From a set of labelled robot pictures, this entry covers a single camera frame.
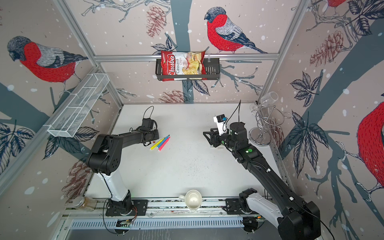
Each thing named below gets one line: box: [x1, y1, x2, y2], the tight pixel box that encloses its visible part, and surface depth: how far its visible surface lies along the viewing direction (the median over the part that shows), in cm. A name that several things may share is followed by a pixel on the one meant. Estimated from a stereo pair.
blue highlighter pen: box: [157, 134, 170, 148], surface depth 100 cm
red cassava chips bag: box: [161, 50, 207, 82], surface depth 90 cm
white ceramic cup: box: [178, 189, 202, 210], surface depth 75 cm
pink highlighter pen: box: [158, 135, 171, 151], surface depth 98 cm
